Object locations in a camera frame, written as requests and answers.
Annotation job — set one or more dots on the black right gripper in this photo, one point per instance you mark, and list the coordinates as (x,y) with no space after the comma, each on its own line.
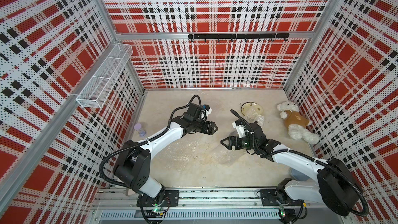
(230,139)

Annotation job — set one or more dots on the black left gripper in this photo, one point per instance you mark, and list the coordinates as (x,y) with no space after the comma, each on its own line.
(209,131)

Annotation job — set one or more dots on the cream dinner plate black characters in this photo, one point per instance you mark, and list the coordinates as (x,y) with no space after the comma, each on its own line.
(251,109)

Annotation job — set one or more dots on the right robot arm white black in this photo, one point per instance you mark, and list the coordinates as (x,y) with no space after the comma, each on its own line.
(331,181)

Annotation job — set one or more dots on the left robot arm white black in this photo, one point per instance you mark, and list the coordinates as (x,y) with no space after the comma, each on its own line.
(132,167)

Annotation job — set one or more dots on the white teddy bear brown shirt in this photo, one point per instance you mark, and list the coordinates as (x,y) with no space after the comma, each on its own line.
(296,123)

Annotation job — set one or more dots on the grey blue zip pouch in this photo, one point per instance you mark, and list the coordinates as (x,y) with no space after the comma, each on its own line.
(298,176)

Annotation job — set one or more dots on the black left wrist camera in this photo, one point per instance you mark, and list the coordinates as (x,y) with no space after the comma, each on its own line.
(198,112)

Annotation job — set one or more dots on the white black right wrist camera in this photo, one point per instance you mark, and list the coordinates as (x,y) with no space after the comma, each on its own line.
(239,126)

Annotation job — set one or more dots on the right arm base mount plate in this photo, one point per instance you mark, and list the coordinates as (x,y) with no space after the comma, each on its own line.
(273,197)

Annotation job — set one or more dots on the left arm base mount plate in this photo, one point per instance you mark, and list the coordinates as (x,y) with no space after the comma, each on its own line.
(164,199)

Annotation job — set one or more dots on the black wall hook rail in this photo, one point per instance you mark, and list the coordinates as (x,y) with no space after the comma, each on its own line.
(271,36)

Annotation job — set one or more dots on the white wire mesh shelf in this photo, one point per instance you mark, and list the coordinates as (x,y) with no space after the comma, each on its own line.
(111,64)

